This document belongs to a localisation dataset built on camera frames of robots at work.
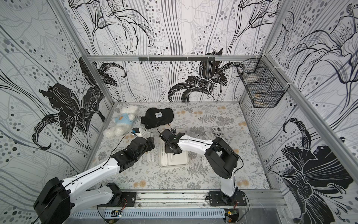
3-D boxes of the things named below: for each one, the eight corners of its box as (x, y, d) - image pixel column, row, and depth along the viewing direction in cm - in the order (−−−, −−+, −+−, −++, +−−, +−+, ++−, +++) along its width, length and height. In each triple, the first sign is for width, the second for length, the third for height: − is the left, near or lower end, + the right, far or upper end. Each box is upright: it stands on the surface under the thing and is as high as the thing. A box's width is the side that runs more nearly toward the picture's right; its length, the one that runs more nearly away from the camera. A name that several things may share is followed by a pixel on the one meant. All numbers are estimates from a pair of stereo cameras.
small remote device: (215, 139, 98) (216, 136, 95) (211, 128, 104) (212, 126, 101) (223, 137, 99) (224, 134, 96) (218, 127, 105) (219, 124, 102)
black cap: (144, 130, 104) (142, 124, 98) (141, 117, 112) (138, 111, 106) (175, 120, 109) (174, 114, 104) (169, 108, 118) (168, 102, 112)
